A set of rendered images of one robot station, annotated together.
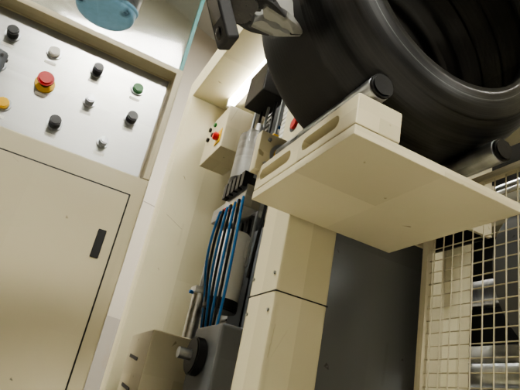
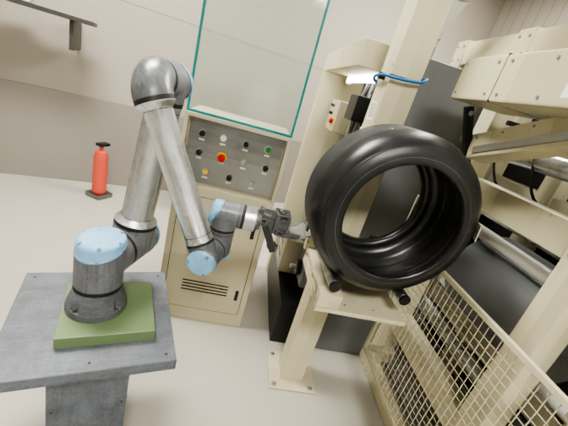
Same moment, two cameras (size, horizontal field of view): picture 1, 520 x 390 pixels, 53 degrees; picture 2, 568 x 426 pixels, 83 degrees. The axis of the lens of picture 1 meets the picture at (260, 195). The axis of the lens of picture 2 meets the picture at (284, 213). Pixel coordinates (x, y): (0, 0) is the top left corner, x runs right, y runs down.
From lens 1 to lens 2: 1.21 m
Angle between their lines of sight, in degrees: 46
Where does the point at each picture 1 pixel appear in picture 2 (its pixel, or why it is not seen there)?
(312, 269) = not seen: hidden behind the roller
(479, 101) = (394, 284)
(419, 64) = (358, 275)
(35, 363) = (234, 275)
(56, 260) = (236, 241)
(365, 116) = (321, 303)
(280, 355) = (311, 312)
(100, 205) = not seen: hidden behind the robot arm
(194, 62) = not seen: outside the picture
